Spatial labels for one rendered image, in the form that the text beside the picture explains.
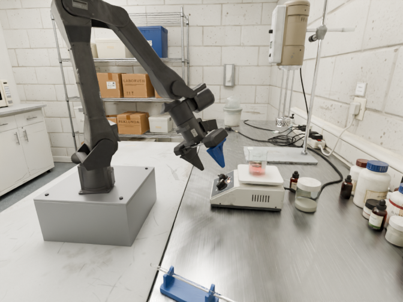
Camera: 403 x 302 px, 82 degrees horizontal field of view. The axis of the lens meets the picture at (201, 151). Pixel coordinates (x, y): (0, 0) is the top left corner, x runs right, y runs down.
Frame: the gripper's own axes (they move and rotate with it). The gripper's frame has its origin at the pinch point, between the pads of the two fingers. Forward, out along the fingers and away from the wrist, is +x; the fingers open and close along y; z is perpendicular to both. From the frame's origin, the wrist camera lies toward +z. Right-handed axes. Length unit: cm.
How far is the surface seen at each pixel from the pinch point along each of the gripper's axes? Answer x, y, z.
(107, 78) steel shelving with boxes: -83, 209, 92
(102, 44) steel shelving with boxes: -115, 196, 102
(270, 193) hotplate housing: 15.0, -11.7, 3.6
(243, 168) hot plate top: 8.9, -2.5, 8.2
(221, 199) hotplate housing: 11.3, -1.8, -4.1
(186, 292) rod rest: 10.7, -15.0, -29.2
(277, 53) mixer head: -15, -3, 53
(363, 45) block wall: -1, -23, 81
